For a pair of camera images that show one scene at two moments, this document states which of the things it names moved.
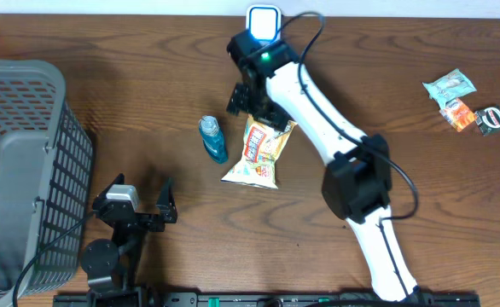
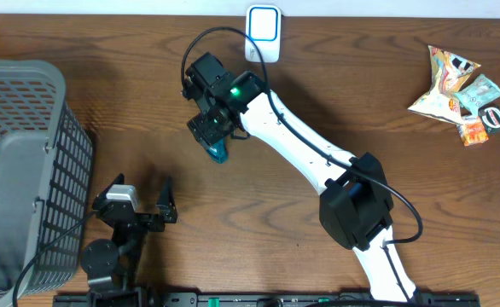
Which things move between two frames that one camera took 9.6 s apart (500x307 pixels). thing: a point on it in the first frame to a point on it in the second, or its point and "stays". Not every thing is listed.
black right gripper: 275,118 to 197,124
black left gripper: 166,211 stays
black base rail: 212,299 stays
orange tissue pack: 457,114 to 472,131
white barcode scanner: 264,22 stays
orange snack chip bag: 262,144 to 442,102
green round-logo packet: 491,120 stays
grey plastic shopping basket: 34,180 stays
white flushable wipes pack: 449,87 to 479,93
